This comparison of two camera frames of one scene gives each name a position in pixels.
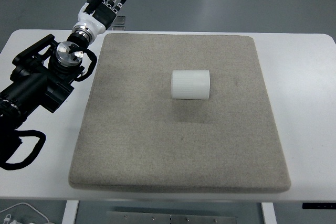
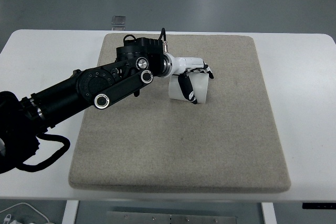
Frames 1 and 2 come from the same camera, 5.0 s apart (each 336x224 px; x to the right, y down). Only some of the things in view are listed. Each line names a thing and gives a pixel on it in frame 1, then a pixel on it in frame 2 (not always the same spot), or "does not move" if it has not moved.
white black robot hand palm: [95, 19] → [177, 66]
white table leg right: [269, 213] does not move
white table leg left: [70, 212] does not move
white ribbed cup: [190, 84] does not move
